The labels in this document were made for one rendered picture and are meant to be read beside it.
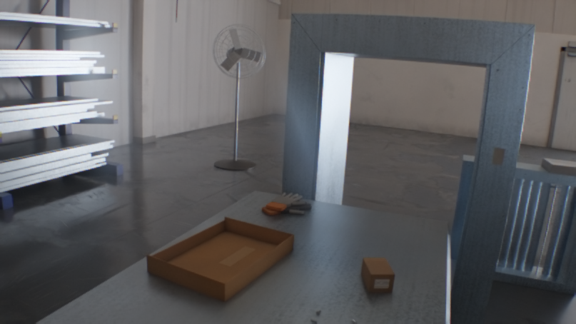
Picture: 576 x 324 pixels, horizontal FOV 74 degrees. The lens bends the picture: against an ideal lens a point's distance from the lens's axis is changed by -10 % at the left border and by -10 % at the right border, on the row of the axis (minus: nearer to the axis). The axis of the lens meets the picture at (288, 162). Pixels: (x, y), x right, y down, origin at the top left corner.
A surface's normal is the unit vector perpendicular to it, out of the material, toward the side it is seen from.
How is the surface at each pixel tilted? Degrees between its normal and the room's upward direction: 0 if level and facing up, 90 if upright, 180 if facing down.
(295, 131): 90
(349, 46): 90
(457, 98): 90
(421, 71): 90
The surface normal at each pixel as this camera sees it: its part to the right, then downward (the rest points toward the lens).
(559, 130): -0.40, 0.18
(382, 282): 0.04, 0.23
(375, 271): 0.05, -0.97
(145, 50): 0.91, 0.14
